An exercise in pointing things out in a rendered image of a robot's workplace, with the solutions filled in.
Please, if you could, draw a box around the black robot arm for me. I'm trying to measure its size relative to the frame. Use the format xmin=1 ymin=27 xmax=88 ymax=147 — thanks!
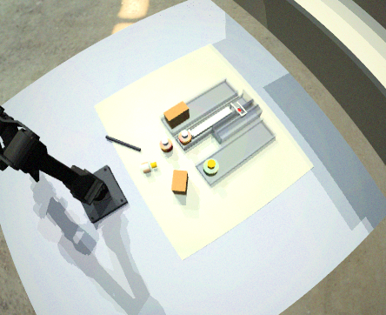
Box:
xmin=0 ymin=106 xmax=110 ymax=205

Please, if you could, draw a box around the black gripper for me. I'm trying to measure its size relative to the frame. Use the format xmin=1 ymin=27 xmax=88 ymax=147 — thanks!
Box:
xmin=3 ymin=138 xmax=40 ymax=182

